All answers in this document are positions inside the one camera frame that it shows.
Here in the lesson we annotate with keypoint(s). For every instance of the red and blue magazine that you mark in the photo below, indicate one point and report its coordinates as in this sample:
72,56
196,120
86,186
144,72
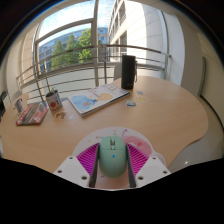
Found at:
31,114

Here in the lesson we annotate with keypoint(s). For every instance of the printed cup with plant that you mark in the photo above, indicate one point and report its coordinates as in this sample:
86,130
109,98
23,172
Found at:
54,101

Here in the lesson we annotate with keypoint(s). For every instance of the grey-green door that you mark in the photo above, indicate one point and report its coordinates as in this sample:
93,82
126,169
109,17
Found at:
201,76

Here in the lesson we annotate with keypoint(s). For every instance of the white illustrated book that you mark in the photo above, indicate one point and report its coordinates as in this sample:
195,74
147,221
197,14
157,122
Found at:
96,99

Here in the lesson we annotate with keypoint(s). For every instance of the white chair backrest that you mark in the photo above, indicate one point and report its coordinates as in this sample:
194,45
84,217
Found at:
117,71

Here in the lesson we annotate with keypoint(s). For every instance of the black cylindrical speaker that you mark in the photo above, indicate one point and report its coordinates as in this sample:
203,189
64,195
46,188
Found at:
128,71

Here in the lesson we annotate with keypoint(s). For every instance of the mint green computer mouse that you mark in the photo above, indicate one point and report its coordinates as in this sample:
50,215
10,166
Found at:
112,156

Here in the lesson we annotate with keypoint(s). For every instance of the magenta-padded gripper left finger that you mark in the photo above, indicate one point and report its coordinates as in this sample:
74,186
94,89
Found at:
71,170

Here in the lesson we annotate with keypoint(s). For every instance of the metal balcony railing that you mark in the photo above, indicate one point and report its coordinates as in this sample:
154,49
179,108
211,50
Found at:
66,66

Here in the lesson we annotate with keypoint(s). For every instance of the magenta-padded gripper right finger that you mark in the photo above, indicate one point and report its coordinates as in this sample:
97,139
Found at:
153,170

